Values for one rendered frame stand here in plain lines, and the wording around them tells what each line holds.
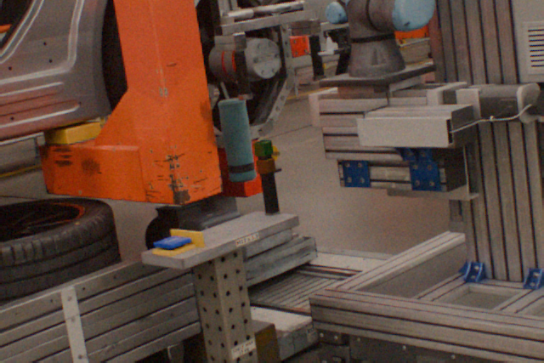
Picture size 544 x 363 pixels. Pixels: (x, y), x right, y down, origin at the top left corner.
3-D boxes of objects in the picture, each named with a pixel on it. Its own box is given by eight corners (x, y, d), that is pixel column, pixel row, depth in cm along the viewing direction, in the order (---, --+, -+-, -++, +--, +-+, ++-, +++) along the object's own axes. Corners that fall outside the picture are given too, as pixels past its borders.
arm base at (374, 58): (416, 65, 277) (412, 28, 276) (382, 76, 267) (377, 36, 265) (372, 68, 288) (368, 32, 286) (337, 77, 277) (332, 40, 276)
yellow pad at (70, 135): (79, 136, 343) (76, 121, 343) (104, 136, 334) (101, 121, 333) (43, 144, 334) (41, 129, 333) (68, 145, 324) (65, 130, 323)
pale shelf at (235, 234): (257, 220, 303) (256, 210, 302) (300, 224, 291) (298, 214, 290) (142, 263, 274) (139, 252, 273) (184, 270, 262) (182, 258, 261)
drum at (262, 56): (240, 78, 354) (234, 36, 352) (285, 76, 339) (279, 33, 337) (209, 86, 345) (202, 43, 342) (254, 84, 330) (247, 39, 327)
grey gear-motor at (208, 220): (176, 292, 363) (160, 195, 357) (261, 308, 333) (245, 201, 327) (135, 309, 350) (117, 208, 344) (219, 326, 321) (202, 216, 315)
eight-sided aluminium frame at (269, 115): (289, 125, 371) (267, -30, 362) (303, 125, 367) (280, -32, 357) (172, 159, 334) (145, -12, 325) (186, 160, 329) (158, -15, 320)
